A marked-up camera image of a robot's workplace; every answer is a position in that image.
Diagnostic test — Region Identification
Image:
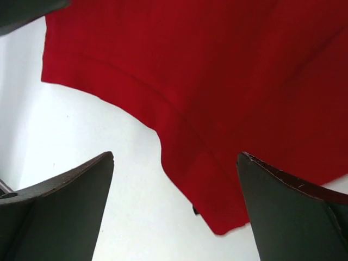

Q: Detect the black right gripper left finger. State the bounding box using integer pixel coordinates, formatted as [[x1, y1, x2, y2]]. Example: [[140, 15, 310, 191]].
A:
[[1, 152, 114, 260]]

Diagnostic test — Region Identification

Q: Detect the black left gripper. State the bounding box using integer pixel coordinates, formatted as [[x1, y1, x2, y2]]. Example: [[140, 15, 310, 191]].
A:
[[0, 0, 70, 36]]

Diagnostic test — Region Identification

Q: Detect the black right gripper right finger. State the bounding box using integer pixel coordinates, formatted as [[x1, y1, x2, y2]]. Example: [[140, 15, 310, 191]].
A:
[[237, 152, 347, 260]]

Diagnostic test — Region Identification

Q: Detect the red pleated skirt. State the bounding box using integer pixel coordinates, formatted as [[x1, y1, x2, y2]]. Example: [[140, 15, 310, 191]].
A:
[[41, 1, 347, 235]]

